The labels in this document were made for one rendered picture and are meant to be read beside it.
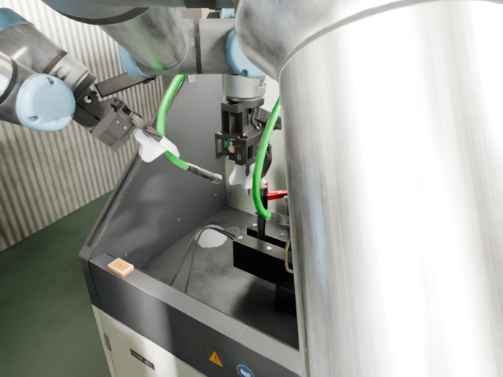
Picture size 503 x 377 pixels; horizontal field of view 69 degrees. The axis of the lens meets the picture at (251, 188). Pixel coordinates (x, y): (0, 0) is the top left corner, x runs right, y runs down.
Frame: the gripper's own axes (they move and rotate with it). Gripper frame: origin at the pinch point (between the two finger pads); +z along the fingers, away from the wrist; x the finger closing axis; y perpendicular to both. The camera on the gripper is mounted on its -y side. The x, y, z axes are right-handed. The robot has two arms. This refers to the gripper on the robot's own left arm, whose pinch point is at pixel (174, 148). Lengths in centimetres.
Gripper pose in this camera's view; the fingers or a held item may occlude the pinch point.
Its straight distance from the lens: 75.5
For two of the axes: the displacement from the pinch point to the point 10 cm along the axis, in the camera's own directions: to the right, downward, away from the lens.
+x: 3.6, 2.3, -9.0
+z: 7.0, 5.7, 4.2
